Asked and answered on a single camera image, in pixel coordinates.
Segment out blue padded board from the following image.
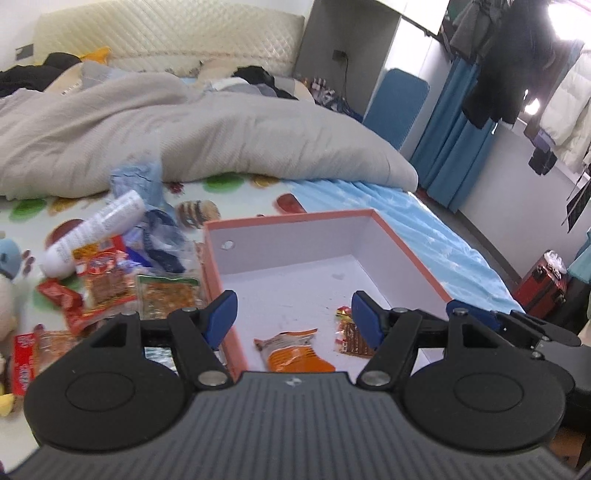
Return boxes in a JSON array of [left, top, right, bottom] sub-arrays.
[[362, 68, 430, 151]]

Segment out grey duvet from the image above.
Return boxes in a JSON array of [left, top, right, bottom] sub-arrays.
[[0, 71, 420, 200]]

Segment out fruit print mat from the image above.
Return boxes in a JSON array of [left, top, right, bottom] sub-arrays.
[[0, 173, 324, 472]]

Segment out grey hanging garment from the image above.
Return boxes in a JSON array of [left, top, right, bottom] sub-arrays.
[[448, 0, 497, 58]]

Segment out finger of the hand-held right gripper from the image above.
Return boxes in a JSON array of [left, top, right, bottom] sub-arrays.
[[447, 300, 583, 360]]

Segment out dark blue snack wrapper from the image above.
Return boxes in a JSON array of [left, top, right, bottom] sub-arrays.
[[124, 210, 199, 275]]

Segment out yellow plush toy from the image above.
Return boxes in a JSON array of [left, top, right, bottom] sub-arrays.
[[81, 46, 112, 65]]

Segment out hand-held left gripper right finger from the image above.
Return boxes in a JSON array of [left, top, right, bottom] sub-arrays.
[[352, 291, 504, 389]]

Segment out blue curtain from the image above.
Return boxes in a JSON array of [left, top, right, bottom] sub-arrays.
[[411, 55, 497, 213]]

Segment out orange snack packet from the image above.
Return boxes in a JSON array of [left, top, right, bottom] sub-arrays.
[[253, 328, 337, 374]]

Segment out red dried tofu packet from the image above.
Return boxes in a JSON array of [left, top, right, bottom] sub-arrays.
[[74, 235, 139, 311]]

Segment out dark hanging socks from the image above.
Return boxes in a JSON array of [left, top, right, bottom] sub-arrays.
[[529, 145, 559, 175]]

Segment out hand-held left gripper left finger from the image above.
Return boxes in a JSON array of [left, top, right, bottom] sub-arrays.
[[88, 291, 239, 391]]

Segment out red-topped clear snack packet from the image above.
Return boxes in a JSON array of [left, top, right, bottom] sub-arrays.
[[13, 329, 86, 398]]

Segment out grey striped pillow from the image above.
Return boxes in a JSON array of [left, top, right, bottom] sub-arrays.
[[60, 62, 116, 95]]

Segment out light blue plastic bag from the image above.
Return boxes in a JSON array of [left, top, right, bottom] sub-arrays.
[[110, 159, 164, 206]]

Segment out teal cloth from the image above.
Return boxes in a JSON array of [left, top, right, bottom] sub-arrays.
[[568, 231, 591, 289]]

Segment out black garment on bed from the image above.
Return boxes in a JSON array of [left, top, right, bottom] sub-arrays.
[[233, 65, 298, 100]]

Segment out black hanging coat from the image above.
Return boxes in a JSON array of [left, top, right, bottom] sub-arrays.
[[462, 0, 561, 130]]

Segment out colourful clothes pile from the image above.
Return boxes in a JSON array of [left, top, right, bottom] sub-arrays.
[[305, 76, 363, 121]]

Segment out white puffer jacket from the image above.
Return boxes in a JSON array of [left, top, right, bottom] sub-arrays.
[[538, 39, 591, 171]]

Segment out blue plush toy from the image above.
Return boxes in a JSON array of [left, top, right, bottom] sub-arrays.
[[0, 237, 35, 282]]

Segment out black clothing pile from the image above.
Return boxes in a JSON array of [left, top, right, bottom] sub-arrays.
[[0, 53, 84, 97]]

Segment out green-edged snack packet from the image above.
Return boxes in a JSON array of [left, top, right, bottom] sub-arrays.
[[137, 274, 206, 320]]

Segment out red suitcase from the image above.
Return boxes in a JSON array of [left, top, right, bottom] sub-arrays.
[[512, 251, 571, 319]]

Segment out black charger with cable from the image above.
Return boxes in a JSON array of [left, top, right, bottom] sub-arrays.
[[332, 48, 352, 80]]

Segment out white plastic bottle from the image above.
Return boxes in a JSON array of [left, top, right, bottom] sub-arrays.
[[39, 189, 146, 279]]

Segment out cream quilted headboard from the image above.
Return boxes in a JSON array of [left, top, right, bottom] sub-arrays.
[[32, 0, 305, 77]]

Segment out small red snack packet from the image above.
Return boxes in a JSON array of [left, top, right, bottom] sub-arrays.
[[333, 305, 376, 358]]

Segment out beige pillow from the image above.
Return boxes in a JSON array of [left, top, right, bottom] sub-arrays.
[[196, 58, 241, 88]]

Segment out grey white wardrobe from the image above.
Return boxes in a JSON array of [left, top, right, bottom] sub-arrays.
[[293, 0, 462, 153]]

